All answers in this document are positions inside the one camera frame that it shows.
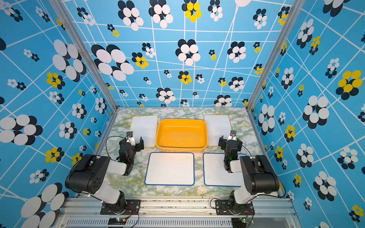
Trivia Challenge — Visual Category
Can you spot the left controller circuit board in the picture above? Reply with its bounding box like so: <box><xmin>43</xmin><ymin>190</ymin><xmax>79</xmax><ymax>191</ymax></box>
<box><xmin>108</xmin><ymin>218</ymin><xmax>127</xmax><ymax>226</ymax></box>

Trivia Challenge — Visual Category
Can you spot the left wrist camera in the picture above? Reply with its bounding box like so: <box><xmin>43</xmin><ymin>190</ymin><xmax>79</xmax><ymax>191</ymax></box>
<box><xmin>126</xmin><ymin>131</ymin><xmax>135</xmax><ymax>144</ymax></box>

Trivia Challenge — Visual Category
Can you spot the right controller circuit board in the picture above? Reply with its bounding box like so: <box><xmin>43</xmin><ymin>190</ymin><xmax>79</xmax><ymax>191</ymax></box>
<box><xmin>232</xmin><ymin>218</ymin><xmax>251</xmax><ymax>228</ymax></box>

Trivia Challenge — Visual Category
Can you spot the left aluminium frame post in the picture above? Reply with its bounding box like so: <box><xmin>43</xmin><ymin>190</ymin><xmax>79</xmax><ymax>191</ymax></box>
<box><xmin>49</xmin><ymin>0</ymin><xmax>118</xmax><ymax>112</ymax></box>

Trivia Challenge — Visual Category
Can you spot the yellow framed whiteboard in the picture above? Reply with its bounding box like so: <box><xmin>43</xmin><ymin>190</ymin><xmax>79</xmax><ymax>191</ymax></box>
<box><xmin>204</xmin><ymin>115</ymin><xmax>232</xmax><ymax>146</ymax></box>
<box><xmin>130</xmin><ymin>116</ymin><xmax>158</xmax><ymax>148</ymax></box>

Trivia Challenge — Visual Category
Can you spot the aluminium frame post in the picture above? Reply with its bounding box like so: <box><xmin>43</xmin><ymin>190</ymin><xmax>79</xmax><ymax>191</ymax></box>
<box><xmin>49</xmin><ymin>0</ymin><xmax>118</xmax><ymax>112</ymax></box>
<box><xmin>247</xmin><ymin>0</ymin><xmax>305</xmax><ymax>112</ymax></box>

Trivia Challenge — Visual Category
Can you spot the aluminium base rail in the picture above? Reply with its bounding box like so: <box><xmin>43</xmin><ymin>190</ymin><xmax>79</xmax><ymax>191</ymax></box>
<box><xmin>54</xmin><ymin>197</ymin><xmax>301</xmax><ymax>228</ymax></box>

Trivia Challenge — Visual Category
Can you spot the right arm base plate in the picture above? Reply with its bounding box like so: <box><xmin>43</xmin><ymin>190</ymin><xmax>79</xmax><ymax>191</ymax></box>
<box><xmin>214</xmin><ymin>199</ymin><xmax>255</xmax><ymax>216</ymax></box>

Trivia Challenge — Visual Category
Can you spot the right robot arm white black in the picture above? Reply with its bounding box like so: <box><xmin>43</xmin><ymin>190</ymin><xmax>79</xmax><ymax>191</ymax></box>
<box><xmin>218</xmin><ymin>133</ymin><xmax>279</xmax><ymax>215</ymax></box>

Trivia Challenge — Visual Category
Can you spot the right aluminium frame post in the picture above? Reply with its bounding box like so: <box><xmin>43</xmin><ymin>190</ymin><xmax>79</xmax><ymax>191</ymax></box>
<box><xmin>247</xmin><ymin>0</ymin><xmax>305</xmax><ymax>112</ymax></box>

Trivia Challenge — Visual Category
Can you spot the yellow framed whiteboard far left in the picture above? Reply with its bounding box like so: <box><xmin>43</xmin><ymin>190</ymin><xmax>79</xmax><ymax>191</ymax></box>
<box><xmin>130</xmin><ymin>116</ymin><xmax>158</xmax><ymax>148</ymax></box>

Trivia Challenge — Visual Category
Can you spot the blue framed whiteboard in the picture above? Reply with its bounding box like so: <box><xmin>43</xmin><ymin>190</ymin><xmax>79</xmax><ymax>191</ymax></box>
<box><xmin>144</xmin><ymin>152</ymin><xmax>195</xmax><ymax>186</ymax></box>
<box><xmin>203</xmin><ymin>153</ymin><xmax>244</xmax><ymax>187</ymax></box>

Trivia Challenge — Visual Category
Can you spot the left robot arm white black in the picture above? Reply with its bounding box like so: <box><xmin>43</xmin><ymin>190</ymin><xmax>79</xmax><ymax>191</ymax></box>
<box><xmin>65</xmin><ymin>132</ymin><xmax>144</xmax><ymax>214</ymax></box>

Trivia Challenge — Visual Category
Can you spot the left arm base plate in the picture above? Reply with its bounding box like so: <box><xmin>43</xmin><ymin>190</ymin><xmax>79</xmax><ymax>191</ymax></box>
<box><xmin>100</xmin><ymin>199</ymin><xmax>142</xmax><ymax>216</ymax></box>

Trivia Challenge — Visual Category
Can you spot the yellow plastic storage box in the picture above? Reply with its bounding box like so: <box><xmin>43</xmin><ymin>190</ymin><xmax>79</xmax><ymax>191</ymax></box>
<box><xmin>156</xmin><ymin>119</ymin><xmax>208</xmax><ymax>152</ymax></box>

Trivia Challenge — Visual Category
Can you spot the controller circuit board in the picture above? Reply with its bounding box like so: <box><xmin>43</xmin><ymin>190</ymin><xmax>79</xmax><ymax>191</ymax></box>
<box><xmin>232</xmin><ymin>218</ymin><xmax>251</xmax><ymax>228</ymax></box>
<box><xmin>108</xmin><ymin>218</ymin><xmax>127</xmax><ymax>226</ymax></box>

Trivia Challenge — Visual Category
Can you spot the yellow framed whiteboard far right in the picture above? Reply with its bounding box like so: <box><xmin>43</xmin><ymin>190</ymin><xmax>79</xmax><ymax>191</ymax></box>
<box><xmin>204</xmin><ymin>115</ymin><xmax>232</xmax><ymax>146</ymax></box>

